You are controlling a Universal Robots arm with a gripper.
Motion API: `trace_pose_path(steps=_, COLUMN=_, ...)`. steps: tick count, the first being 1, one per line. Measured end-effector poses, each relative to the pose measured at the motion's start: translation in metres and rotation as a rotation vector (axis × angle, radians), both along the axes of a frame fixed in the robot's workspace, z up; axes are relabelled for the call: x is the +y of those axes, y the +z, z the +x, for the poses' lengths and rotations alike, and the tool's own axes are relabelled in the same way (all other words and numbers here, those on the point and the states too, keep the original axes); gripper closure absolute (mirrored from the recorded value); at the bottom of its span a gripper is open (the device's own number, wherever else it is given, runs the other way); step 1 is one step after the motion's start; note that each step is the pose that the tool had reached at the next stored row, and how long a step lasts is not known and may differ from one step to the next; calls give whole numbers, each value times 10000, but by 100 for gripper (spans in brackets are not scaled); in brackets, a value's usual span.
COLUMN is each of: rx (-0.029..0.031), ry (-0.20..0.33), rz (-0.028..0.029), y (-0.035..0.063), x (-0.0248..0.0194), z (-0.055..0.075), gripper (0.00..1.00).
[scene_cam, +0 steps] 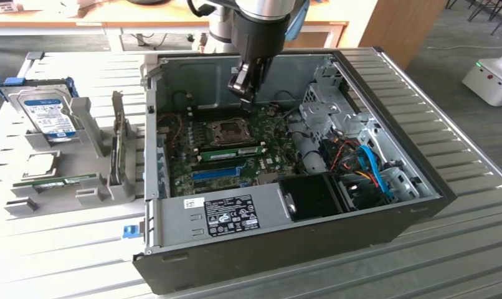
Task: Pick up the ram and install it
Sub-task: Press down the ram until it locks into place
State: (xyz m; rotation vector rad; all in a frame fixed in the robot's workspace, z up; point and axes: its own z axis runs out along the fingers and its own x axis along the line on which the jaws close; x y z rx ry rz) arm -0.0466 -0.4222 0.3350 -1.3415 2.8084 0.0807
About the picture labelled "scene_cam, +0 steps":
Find green motherboard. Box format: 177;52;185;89
158;105;304;199

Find thin red wire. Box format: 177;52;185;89
158;113;182;156

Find hard disk with blue label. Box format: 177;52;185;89
6;84;79;145

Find grey parts rack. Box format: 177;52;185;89
3;96;148;221

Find black office chairs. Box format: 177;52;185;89
444;0;502;39

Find black looped wire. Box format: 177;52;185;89
272;89;304;105

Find blue expansion slot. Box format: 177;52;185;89
193;168;242;182

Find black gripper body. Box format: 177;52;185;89
233;11;288;62

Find wooden desk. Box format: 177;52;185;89
0;12;350;52

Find black RAM slot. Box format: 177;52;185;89
189;105;245;113
192;110;248;120

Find green RAM stick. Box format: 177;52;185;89
13;173;99;191
200;146;266;162

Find white floor cable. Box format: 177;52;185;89
427;43;502;50

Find metal disk bay cage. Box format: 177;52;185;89
298;57;440;204

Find wooden cabinet panel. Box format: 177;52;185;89
358;0;449;71

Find graphics card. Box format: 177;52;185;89
109;90;130;185

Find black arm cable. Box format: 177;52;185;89
186;0;214;17

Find blue flat wire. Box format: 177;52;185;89
357;145;397;199

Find CPU socket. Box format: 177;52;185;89
206;119;253;147

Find silver CPU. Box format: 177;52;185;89
22;153;59;180

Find black open PC case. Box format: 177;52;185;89
133;46;459;295

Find grey power supply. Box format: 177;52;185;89
158;183;297;247

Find blue disk carrier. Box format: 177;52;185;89
0;75;81;108

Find white mobile robot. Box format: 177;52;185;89
461;45;502;107

